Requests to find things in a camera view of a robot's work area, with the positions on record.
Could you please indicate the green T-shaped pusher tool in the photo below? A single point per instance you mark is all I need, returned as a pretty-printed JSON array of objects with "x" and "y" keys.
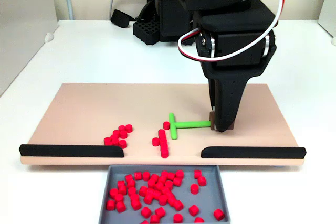
[{"x": 189, "y": 123}]

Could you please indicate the red cylindrical granule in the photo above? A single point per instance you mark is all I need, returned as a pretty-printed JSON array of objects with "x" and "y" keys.
[
  {"x": 148, "y": 198},
  {"x": 107, "y": 140},
  {"x": 179, "y": 174},
  {"x": 164, "y": 149},
  {"x": 122, "y": 143},
  {"x": 122, "y": 190},
  {"x": 170, "y": 195},
  {"x": 110, "y": 204},
  {"x": 162, "y": 180},
  {"x": 150, "y": 192},
  {"x": 164, "y": 145},
  {"x": 119, "y": 197},
  {"x": 115, "y": 143},
  {"x": 138, "y": 175},
  {"x": 164, "y": 154},
  {"x": 151, "y": 183},
  {"x": 193, "y": 210},
  {"x": 120, "y": 206},
  {"x": 154, "y": 177},
  {"x": 123, "y": 134},
  {"x": 199, "y": 220},
  {"x": 156, "y": 141},
  {"x": 156, "y": 194},
  {"x": 166, "y": 125},
  {"x": 159, "y": 211},
  {"x": 146, "y": 212},
  {"x": 172, "y": 201},
  {"x": 161, "y": 132},
  {"x": 163, "y": 200},
  {"x": 144, "y": 222},
  {"x": 116, "y": 132},
  {"x": 128, "y": 177},
  {"x": 201, "y": 181},
  {"x": 178, "y": 205},
  {"x": 164, "y": 174},
  {"x": 162, "y": 136},
  {"x": 136, "y": 204},
  {"x": 219, "y": 214},
  {"x": 134, "y": 197},
  {"x": 165, "y": 190},
  {"x": 169, "y": 184},
  {"x": 114, "y": 138},
  {"x": 194, "y": 189},
  {"x": 132, "y": 191},
  {"x": 159, "y": 186},
  {"x": 122, "y": 128},
  {"x": 142, "y": 190},
  {"x": 146, "y": 175},
  {"x": 128, "y": 128},
  {"x": 120, "y": 184},
  {"x": 177, "y": 181},
  {"x": 178, "y": 218},
  {"x": 171, "y": 176},
  {"x": 131, "y": 183},
  {"x": 155, "y": 218},
  {"x": 113, "y": 193},
  {"x": 163, "y": 141},
  {"x": 198, "y": 174}
]

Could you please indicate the white side panel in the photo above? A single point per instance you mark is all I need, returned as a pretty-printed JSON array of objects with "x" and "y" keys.
[
  {"x": 21, "y": 24},
  {"x": 328, "y": 3}
]

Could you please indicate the grey plastic tray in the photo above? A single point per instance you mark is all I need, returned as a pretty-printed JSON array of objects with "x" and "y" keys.
[{"x": 210, "y": 200}]

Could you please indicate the beige wooden board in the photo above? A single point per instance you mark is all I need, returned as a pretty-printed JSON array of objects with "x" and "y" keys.
[{"x": 105, "y": 103}]

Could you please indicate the black foam rail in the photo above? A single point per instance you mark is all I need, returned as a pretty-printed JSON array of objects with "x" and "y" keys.
[
  {"x": 257, "y": 152},
  {"x": 65, "y": 151}
]

